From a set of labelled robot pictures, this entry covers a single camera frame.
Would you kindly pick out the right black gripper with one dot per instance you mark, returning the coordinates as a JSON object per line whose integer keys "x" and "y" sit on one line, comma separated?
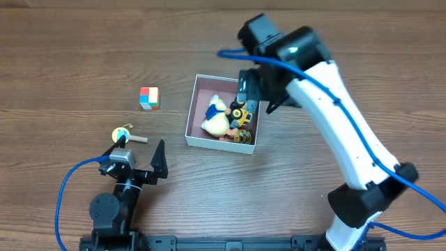
{"x": 246, "y": 86}

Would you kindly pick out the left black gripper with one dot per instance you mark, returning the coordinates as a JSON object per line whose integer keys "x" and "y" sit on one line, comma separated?
{"x": 138, "y": 175}

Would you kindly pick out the yellow disc wooden handle toy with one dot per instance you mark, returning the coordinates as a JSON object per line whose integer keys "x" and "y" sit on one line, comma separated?
{"x": 124, "y": 131}

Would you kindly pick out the yellow blue toy truck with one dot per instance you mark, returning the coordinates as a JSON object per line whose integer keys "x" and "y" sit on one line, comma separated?
{"x": 242, "y": 113}

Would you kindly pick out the multicoloured puzzle cube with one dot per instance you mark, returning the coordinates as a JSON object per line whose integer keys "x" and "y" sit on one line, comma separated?
{"x": 149, "y": 98}

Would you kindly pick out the round gold coin toy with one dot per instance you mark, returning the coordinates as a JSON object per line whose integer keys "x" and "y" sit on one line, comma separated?
{"x": 243, "y": 137}

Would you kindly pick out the yellow plush duck blue scarf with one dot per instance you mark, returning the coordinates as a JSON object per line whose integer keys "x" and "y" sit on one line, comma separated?
{"x": 216, "y": 122}

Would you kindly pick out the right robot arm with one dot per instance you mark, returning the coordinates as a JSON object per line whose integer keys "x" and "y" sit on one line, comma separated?
{"x": 308, "y": 77}

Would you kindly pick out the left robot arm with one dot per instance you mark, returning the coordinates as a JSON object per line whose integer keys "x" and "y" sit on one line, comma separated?
{"x": 113, "y": 213}

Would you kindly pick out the white box maroon interior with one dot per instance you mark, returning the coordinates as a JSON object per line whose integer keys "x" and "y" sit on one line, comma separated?
{"x": 205, "y": 87}

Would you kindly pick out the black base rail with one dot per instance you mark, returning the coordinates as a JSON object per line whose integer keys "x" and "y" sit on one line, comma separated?
{"x": 172, "y": 243}

